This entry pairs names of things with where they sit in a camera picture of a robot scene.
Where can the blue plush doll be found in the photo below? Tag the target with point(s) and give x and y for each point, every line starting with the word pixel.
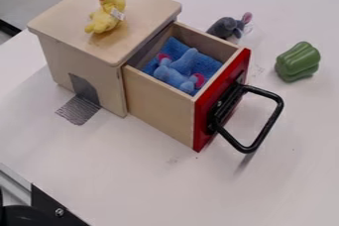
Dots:
pixel 182 70

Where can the drawer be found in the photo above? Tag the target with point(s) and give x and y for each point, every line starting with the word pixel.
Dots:
pixel 194 91

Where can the yellow plush duck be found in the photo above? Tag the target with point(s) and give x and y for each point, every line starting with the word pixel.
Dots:
pixel 107 14

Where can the cabinet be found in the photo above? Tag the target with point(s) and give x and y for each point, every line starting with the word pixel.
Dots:
pixel 95 40

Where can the grey plush mouse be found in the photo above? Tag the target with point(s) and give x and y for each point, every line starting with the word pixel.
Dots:
pixel 228 26

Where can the blue cloth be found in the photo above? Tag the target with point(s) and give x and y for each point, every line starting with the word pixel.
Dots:
pixel 207 63

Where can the green toy pepper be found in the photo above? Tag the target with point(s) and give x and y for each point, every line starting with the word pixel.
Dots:
pixel 297 61

